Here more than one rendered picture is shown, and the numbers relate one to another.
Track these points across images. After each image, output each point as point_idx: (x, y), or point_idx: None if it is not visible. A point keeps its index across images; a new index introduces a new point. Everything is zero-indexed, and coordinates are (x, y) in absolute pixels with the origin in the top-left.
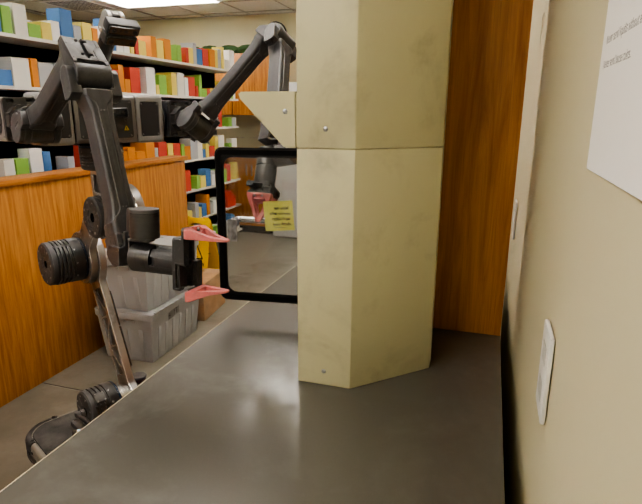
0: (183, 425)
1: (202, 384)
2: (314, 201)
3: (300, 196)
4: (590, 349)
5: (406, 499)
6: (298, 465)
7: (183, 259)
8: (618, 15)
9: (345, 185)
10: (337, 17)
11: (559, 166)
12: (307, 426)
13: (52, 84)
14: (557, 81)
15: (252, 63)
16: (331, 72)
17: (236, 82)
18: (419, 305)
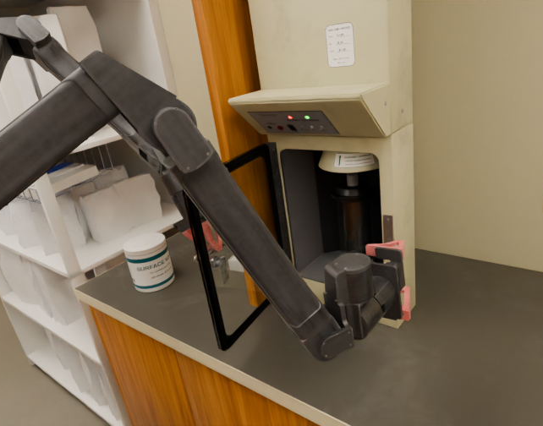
0: (479, 405)
1: (397, 391)
2: (399, 175)
3: (394, 176)
4: None
5: None
6: (528, 340)
7: (404, 281)
8: None
9: (410, 152)
10: (403, 11)
11: (511, 95)
12: (474, 330)
13: (17, 169)
14: (447, 51)
15: None
16: (403, 60)
17: None
18: None
